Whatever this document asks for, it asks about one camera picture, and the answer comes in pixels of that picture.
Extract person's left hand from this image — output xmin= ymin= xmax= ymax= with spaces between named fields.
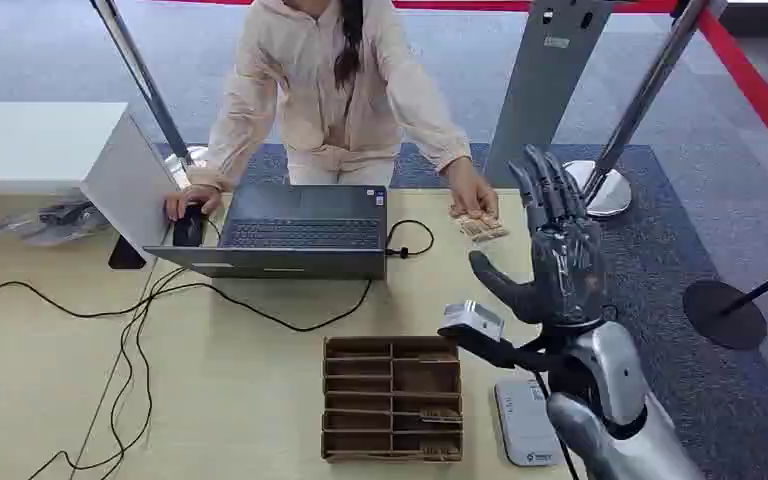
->
xmin=443 ymin=157 xmax=499 ymax=220

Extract person's right hand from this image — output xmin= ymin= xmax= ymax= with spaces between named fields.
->
xmin=163 ymin=185 xmax=223 ymax=222

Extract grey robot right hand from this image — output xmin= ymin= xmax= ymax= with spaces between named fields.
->
xmin=468 ymin=144 xmax=614 ymax=329

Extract black computer mouse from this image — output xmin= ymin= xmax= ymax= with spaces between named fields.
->
xmin=171 ymin=203 xmax=206 ymax=248

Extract black cabinet foot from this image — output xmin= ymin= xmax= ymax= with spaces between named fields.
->
xmin=107 ymin=235 xmax=148 ymax=271

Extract grey laptop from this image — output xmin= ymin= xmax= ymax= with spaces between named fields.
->
xmin=143 ymin=183 xmax=389 ymax=281

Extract grey kiosk stand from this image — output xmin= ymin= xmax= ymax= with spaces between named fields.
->
xmin=483 ymin=0 xmax=624 ymax=190

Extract clear plastic bag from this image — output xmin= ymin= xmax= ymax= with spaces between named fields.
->
xmin=0 ymin=198 xmax=112 ymax=248

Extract white flat card reader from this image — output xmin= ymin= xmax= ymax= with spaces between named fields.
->
xmin=493 ymin=377 xmax=565 ymax=468

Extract white desk cabinet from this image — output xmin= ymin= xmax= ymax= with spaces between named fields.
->
xmin=0 ymin=101 xmax=183 ymax=261

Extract person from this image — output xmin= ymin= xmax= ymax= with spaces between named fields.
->
xmin=163 ymin=0 xmax=499 ymax=223

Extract red barrier belt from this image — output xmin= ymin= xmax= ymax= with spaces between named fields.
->
xmin=155 ymin=0 xmax=680 ymax=15
xmin=695 ymin=7 xmax=768 ymax=183

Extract wooden card box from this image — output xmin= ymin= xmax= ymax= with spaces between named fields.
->
xmin=320 ymin=335 xmax=465 ymax=464

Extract black looped cable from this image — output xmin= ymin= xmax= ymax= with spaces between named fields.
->
xmin=383 ymin=219 xmax=436 ymax=260

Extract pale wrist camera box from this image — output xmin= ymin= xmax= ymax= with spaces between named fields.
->
xmin=438 ymin=299 xmax=506 ymax=344

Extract chrome stanchion post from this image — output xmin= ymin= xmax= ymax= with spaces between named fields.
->
xmin=564 ymin=0 xmax=730 ymax=219
xmin=89 ymin=0 xmax=210 ymax=190

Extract black power cable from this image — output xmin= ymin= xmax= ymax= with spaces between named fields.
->
xmin=0 ymin=278 xmax=375 ymax=333

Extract black stanchion post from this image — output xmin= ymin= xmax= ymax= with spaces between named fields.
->
xmin=682 ymin=254 xmax=768 ymax=351

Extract thin grey cable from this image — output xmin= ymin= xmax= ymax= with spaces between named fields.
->
xmin=69 ymin=258 xmax=173 ymax=480

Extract black curly cable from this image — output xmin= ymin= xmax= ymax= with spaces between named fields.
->
xmin=26 ymin=268 xmax=190 ymax=480

